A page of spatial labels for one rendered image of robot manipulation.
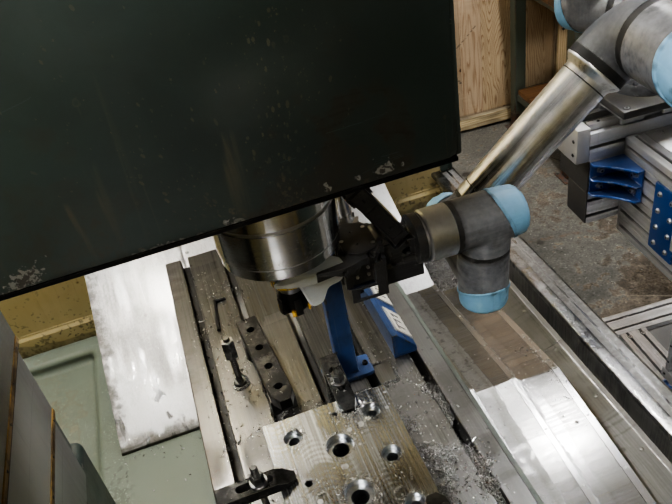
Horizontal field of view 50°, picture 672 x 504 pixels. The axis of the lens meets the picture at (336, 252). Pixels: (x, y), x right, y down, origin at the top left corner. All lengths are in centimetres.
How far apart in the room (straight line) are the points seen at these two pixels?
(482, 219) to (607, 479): 71
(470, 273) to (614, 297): 197
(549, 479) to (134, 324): 110
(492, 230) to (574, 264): 215
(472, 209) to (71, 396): 143
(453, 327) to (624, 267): 147
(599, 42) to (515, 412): 79
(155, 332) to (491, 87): 265
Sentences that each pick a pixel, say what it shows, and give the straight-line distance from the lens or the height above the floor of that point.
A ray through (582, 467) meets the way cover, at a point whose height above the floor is 72.
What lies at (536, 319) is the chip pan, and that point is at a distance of 187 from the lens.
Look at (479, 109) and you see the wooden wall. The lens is 410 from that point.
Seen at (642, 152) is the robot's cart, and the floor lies 106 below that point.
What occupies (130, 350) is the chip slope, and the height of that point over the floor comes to 73.
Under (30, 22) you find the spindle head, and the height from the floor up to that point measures 180.
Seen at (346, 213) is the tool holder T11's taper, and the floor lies 125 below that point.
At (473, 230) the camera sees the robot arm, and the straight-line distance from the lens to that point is 97.
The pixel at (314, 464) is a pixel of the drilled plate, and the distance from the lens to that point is 122.
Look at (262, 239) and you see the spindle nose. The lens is 82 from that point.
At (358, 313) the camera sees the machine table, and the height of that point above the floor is 90.
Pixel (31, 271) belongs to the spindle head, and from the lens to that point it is 75.
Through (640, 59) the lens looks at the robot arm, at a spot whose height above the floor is 154.
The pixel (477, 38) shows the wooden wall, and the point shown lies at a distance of 393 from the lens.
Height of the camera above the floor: 195
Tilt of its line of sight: 37 degrees down
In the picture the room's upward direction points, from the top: 11 degrees counter-clockwise
